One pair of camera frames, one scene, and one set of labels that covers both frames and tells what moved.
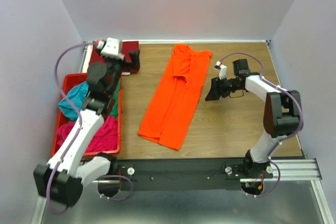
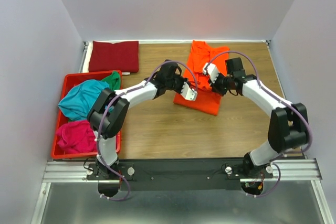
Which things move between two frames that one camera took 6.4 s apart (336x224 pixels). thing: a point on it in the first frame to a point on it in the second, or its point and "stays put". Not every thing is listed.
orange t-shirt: x=169 y=115 to x=204 y=63
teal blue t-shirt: x=76 y=94 stays put
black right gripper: x=217 y=90 stays put
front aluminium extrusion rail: x=301 y=169 stays put
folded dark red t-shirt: x=127 y=46 stays put
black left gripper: x=135 y=57 to x=181 y=81
